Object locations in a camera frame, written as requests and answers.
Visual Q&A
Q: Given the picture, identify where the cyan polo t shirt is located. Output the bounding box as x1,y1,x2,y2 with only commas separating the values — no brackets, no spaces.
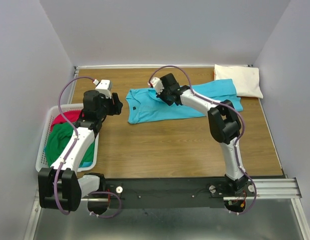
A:
126,79,243,124

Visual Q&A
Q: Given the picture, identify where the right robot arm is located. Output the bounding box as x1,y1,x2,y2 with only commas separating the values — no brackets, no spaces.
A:
149,73,249,196

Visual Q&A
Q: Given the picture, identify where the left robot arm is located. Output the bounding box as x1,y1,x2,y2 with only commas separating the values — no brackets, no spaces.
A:
38,90,123,215

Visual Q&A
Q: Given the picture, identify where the red t shirt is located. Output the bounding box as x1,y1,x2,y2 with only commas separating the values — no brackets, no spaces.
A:
50,110,81,131

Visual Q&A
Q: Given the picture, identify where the green t shirt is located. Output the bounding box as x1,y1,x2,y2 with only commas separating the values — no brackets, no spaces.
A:
45,122,95,167

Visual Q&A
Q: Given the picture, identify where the folded white t shirt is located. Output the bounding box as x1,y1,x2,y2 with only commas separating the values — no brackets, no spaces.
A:
214,64,263,99

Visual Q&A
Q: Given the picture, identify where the white plastic laundry basket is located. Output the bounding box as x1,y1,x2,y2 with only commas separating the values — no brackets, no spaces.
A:
36,103,99,172

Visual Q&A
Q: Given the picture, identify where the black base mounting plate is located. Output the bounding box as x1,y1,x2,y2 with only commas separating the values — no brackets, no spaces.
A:
103,177,254,209

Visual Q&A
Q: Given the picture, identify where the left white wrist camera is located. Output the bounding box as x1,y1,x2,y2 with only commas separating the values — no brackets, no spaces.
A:
93,79,112,99

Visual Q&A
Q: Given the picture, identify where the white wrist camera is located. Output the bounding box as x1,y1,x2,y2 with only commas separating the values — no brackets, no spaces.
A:
93,79,112,99
148,77,164,95

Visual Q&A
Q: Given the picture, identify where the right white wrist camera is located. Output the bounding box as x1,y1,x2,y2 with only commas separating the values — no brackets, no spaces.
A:
148,77,164,95

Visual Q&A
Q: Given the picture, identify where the aluminium frame rail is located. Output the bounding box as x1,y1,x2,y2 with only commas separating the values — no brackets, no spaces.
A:
25,176,305,240

